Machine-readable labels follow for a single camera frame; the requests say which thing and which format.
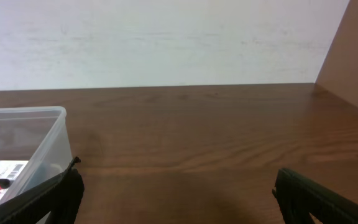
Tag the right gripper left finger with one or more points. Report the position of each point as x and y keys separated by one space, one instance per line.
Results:
x=58 y=199

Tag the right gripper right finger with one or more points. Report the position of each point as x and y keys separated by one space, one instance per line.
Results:
x=301 y=200

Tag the clear plastic storage container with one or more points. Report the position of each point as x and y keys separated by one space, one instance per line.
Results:
x=37 y=135

